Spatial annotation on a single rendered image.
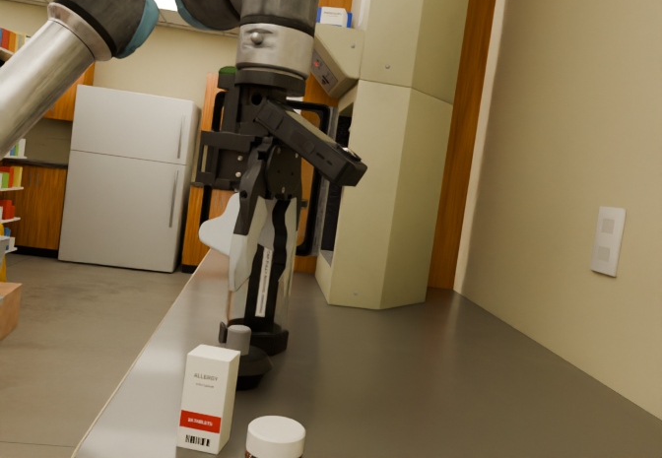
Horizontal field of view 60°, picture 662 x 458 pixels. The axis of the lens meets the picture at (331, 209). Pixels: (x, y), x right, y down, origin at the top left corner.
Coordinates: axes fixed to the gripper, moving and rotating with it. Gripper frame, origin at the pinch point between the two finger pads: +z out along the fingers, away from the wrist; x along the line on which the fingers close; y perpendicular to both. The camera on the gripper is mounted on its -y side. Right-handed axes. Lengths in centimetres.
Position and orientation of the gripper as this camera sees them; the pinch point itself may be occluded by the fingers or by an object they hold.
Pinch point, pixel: (263, 277)
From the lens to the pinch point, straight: 58.9
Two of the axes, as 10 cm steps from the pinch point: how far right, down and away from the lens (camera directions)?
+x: -3.8, -0.1, -9.3
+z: -1.3, 9.9, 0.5
